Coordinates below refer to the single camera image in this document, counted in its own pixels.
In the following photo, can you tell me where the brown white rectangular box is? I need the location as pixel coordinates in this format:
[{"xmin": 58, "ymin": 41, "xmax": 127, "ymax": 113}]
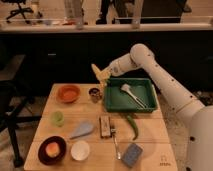
[{"xmin": 99, "ymin": 116, "xmax": 111, "ymax": 138}]

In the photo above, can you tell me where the light blue scraper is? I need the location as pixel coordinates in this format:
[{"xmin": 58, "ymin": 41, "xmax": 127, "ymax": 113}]
[{"xmin": 69, "ymin": 121, "xmax": 94, "ymax": 139}]

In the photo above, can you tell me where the dark red plate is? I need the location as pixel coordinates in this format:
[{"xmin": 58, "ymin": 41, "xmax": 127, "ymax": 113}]
[{"xmin": 38, "ymin": 136, "xmax": 66, "ymax": 165}]

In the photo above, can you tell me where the blue sponge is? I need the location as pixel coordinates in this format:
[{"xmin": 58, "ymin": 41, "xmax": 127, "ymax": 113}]
[{"xmin": 121, "ymin": 143, "xmax": 143, "ymax": 168}]

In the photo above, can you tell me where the white bowl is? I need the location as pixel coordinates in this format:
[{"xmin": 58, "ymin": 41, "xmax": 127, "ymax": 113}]
[{"xmin": 70, "ymin": 140, "xmax": 90, "ymax": 161}]

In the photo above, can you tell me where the red orange bowl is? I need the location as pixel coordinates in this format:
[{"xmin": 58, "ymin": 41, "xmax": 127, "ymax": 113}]
[{"xmin": 57, "ymin": 84, "xmax": 80, "ymax": 103}]

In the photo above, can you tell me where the green plastic cup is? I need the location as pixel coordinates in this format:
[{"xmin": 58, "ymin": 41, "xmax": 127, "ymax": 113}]
[{"xmin": 51, "ymin": 111, "xmax": 64, "ymax": 127}]

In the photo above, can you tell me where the black office chair left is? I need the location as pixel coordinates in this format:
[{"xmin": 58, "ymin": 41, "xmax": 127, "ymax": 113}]
[{"xmin": 0, "ymin": 54, "xmax": 43, "ymax": 169}]

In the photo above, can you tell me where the orange peach fruit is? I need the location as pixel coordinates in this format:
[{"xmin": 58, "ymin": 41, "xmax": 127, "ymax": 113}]
[{"xmin": 45, "ymin": 142, "xmax": 60, "ymax": 158}]

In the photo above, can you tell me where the black office chair background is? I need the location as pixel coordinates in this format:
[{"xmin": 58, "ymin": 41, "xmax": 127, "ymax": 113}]
[{"xmin": 0, "ymin": 0, "xmax": 43, "ymax": 24}]

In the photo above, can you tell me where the white spatula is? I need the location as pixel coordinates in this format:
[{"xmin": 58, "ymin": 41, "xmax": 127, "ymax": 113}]
[{"xmin": 121, "ymin": 84, "xmax": 147, "ymax": 108}]

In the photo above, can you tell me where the green plastic tray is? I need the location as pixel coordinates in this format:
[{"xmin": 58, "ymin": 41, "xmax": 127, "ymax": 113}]
[{"xmin": 104, "ymin": 78, "xmax": 157, "ymax": 113}]

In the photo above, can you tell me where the green chili pepper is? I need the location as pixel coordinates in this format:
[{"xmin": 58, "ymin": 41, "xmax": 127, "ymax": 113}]
[{"xmin": 126, "ymin": 115, "xmax": 139, "ymax": 140}]

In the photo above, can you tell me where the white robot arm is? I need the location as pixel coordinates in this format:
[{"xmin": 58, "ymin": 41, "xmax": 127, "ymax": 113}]
[{"xmin": 97, "ymin": 44, "xmax": 213, "ymax": 171}]

